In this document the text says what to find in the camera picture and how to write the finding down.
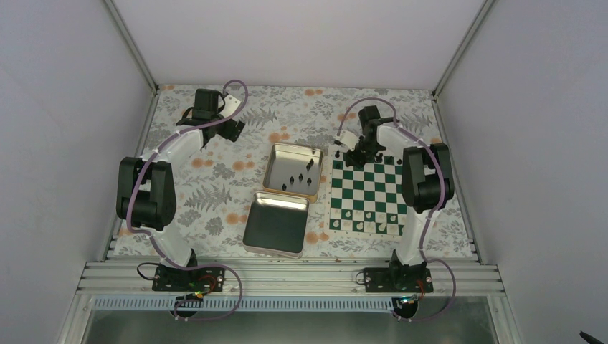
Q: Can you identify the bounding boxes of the gold metal tin box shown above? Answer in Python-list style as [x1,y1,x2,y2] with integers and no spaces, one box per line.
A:
[262,143,324,203]

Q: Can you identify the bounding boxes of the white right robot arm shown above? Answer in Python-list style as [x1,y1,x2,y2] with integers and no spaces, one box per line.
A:
[335,105,455,292]

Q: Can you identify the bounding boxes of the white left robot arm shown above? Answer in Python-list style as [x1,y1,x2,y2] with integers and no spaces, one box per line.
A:
[116,89,245,290]

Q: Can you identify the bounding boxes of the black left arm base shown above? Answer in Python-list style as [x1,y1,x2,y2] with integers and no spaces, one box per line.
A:
[151,265,225,293]

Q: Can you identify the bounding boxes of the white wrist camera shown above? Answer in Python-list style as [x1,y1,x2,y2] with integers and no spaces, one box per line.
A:
[219,94,242,117]
[334,130,359,150]

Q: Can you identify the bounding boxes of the floral patterned table mat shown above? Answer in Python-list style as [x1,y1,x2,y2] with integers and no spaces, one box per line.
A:
[113,85,475,260]

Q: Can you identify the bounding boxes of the front aluminium rail base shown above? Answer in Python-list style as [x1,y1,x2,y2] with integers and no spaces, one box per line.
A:
[77,258,505,296]

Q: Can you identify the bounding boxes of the green white chess board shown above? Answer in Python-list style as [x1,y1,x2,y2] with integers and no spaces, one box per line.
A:
[326,149,408,239]

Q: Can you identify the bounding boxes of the metal tin lid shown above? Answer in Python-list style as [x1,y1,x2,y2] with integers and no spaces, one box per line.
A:
[242,191,310,259]

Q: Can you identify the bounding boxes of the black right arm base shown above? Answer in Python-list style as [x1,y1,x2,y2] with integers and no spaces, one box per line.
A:
[362,263,434,293]

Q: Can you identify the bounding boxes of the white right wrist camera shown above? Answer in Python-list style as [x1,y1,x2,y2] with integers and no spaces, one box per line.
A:
[334,130,359,150]

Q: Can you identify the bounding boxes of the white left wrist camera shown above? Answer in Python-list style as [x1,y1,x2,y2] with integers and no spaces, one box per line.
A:
[219,94,242,117]

